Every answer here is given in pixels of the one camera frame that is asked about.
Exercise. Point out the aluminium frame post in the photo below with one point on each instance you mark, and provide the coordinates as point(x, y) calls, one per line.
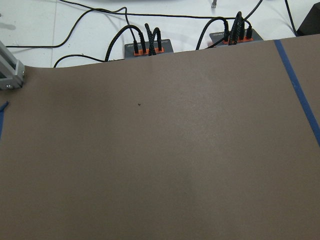
point(11, 70)

